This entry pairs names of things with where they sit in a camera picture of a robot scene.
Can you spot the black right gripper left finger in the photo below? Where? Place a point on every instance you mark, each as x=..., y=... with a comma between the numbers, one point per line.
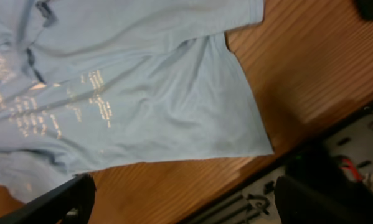
x=71, y=202

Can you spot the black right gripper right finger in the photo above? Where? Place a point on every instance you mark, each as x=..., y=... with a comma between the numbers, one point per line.
x=298, y=203

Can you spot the light blue t-shirt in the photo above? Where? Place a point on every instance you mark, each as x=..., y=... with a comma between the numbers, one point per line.
x=86, y=85

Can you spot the black garment on right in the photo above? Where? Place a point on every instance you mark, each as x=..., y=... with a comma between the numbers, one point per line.
x=365, y=9

